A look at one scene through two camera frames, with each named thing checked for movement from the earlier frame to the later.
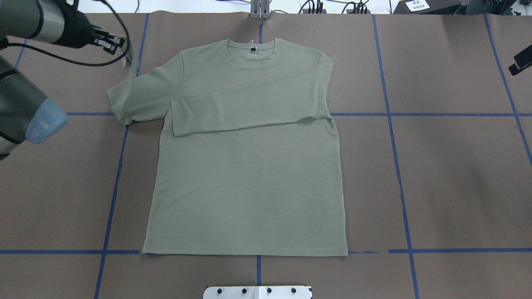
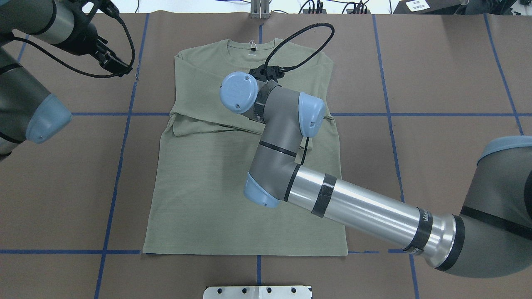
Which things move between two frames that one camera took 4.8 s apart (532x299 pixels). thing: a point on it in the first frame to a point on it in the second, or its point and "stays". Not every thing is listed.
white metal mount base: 257,292 stays
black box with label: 427,7 stays
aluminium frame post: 260,9 stays
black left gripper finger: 112,52 to 115,70
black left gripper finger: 120,44 to 120,69
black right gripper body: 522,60 to 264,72
